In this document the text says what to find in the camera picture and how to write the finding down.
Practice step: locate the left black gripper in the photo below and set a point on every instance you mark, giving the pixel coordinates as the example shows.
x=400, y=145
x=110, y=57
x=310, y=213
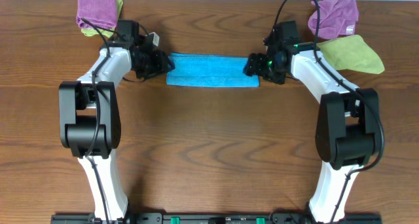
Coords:
x=161, y=65

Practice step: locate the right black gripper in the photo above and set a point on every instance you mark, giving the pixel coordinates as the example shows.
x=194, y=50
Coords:
x=254, y=67

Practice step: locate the blue microfibre cloth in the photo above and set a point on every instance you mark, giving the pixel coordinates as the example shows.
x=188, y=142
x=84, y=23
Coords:
x=209, y=71

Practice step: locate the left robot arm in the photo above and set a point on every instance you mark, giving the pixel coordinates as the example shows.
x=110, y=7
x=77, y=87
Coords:
x=90, y=124

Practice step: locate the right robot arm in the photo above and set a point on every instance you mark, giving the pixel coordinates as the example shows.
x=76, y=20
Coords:
x=348, y=131

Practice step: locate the folded purple cloth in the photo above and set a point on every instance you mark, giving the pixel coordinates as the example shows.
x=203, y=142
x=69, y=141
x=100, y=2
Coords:
x=102, y=13

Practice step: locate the crumpled green cloth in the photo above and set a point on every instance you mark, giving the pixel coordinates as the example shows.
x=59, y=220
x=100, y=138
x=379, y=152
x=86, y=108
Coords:
x=352, y=53

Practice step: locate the crumpled purple cloth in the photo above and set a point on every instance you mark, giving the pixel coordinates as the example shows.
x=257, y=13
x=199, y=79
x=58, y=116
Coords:
x=337, y=17

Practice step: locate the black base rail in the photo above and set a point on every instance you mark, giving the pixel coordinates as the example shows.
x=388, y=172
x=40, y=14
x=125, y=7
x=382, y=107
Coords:
x=157, y=218

